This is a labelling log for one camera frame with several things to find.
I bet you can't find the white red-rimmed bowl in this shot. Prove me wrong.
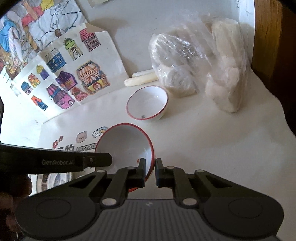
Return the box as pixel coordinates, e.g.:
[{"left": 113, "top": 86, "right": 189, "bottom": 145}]
[{"left": 95, "top": 123, "right": 155, "bottom": 180}]

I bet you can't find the white bowl with speck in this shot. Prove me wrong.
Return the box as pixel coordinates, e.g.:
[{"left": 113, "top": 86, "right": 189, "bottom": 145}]
[{"left": 126, "top": 85, "right": 169, "bottom": 121}]

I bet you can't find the person's left hand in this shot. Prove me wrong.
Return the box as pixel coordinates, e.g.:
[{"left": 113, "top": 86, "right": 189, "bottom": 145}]
[{"left": 1, "top": 174, "right": 32, "bottom": 240}]

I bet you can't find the steel plate on left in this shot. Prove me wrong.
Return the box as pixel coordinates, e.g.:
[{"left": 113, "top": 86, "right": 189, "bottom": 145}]
[{"left": 29, "top": 173, "right": 73, "bottom": 195}]

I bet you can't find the front white wrapped stick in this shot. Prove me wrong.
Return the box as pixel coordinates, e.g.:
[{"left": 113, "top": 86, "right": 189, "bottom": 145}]
[{"left": 124, "top": 73, "right": 158, "bottom": 87}]

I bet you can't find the white wrapped stick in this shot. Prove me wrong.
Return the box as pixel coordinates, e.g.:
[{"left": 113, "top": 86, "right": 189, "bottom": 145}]
[
  {"left": 132, "top": 69, "right": 154, "bottom": 78},
  {"left": 124, "top": 73, "right": 158, "bottom": 87}
]

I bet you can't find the colourful houses drawing paper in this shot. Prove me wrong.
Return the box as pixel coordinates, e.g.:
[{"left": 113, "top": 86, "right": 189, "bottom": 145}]
[{"left": 1, "top": 24, "right": 127, "bottom": 123}]

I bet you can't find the rear white wrapped stick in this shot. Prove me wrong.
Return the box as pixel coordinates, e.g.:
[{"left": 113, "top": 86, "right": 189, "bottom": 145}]
[{"left": 132, "top": 69, "right": 154, "bottom": 78}]

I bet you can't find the plastic bag of buns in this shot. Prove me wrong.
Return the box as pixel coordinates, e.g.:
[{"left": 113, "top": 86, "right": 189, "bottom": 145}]
[{"left": 149, "top": 15, "right": 249, "bottom": 113}]

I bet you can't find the colourful figure drawing paper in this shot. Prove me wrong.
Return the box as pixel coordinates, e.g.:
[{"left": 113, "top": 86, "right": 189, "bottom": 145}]
[{"left": 1, "top": 1, "right": 87, "bottom": 80}]

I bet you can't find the wooden chair frame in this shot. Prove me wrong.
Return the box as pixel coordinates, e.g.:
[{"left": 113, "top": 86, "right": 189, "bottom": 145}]
[{"left": 251, "top": 0, "right": 296, "bottom": 93}]

